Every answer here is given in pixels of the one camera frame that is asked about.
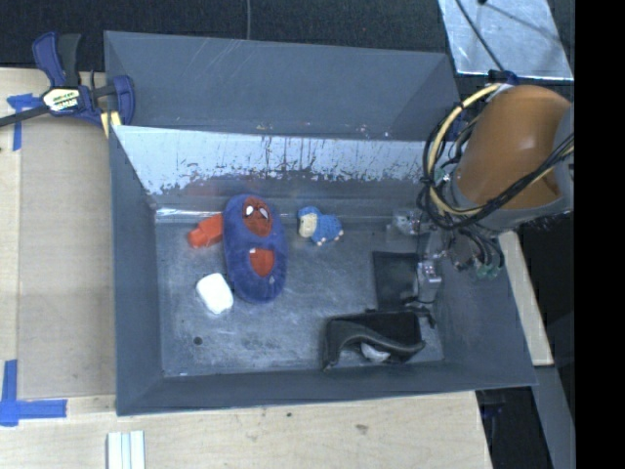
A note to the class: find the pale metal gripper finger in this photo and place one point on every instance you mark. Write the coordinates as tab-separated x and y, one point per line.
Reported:
405	221
429	277

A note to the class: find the black flat square pad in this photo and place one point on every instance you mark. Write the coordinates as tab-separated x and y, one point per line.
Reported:
395	279

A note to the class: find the black curved shoe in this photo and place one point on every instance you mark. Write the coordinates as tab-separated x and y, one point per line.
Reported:
381	330

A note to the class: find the blue toy sheep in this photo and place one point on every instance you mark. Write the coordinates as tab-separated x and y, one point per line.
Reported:
323	227

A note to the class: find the blue plush slipper red face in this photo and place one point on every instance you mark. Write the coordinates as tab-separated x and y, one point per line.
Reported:
256	262

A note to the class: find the grey metal bin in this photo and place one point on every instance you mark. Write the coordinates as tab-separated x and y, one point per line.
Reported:
303	91

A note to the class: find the red toy block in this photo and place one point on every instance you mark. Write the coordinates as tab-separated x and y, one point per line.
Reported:
205	235

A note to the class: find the white soap bar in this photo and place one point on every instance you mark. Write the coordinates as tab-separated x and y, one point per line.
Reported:
215	292

